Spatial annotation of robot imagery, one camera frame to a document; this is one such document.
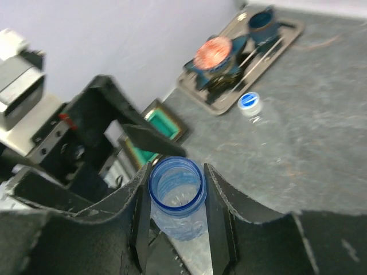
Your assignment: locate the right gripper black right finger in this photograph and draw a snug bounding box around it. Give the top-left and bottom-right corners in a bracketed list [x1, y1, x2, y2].
[204, 164, 366, 274]

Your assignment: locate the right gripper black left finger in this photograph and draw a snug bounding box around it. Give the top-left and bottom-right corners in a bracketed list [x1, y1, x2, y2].
[1, 164, 151, 274]

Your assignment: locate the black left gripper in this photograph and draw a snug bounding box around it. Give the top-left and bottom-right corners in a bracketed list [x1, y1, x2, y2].
[5, 74, 186, 215]

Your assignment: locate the blue-label water bottle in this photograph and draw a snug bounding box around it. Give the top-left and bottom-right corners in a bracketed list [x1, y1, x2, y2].
[149, 156, 207, 241]

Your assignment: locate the clear bottle blue-white cap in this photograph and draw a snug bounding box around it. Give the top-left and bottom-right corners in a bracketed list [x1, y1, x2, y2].
[237, 92, 277, 125]

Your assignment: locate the green square dish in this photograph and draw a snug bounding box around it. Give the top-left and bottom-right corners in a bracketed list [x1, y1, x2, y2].
[119, 99, 189, 171]

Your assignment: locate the dark blue star plate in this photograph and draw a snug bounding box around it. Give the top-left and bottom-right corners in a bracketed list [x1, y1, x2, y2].
[183, 34, 248, 91]

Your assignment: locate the metal serving tray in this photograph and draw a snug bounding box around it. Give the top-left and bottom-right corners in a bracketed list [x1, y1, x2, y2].
[177, 17, 304, 116]

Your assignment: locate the dark teal mug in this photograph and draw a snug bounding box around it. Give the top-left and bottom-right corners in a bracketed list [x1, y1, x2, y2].
[247, 6, 279, 45]

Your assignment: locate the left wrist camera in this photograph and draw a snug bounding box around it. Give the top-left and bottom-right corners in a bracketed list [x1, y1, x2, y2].
[1, 29, 67, 163]

